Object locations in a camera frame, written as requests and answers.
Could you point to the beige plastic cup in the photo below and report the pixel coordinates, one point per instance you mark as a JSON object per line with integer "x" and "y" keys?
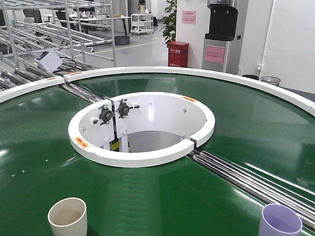
{"x": 68, "y": 217}

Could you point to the lavender plastic cup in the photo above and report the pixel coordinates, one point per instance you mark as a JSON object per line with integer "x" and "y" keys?
{"x": 279, "y": 220}

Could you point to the white outer conveyor rim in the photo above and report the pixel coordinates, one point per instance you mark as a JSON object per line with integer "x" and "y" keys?
{"x": 291, "y": 97}

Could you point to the steel conveyor rollers left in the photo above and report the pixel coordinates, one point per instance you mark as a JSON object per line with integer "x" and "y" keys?
{"x": 81, "y": 93}

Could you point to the steel conveyor rollers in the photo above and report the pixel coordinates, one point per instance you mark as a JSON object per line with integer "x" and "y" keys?
{"x": 257, "y": 186}
{"x": 81, "y": 93}

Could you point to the green circular conveyor belt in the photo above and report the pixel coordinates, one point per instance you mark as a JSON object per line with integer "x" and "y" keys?
{"x": 39, "y": 167}

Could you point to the steel conveyor rollers right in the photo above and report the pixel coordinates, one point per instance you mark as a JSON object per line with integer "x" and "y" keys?
{"x": 257, "y": 186}

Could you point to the red fire extinguisher box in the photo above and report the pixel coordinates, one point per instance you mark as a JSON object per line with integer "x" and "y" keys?
{"x": 178, "y": 54}

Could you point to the silver black water dispenser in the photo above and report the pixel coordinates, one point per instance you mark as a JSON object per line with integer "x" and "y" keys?
{"x": 222, "y": 44}

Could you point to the white shelf cart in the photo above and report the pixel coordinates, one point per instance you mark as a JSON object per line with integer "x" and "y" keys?
{"x": 141, "y": 23}

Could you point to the green potted plant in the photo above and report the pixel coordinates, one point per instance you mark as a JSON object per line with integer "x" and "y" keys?
{"x": 170, "y": 19}

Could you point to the mesh waste basket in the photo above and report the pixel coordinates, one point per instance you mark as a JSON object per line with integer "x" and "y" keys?
{"x": 271, "y": 80}

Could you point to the white control box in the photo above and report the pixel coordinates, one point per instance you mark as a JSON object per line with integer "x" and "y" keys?
{"x": 48, "y": 60}

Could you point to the metal roller rack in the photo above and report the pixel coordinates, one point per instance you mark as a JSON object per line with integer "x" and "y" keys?
{"x": 31, "y": 39}

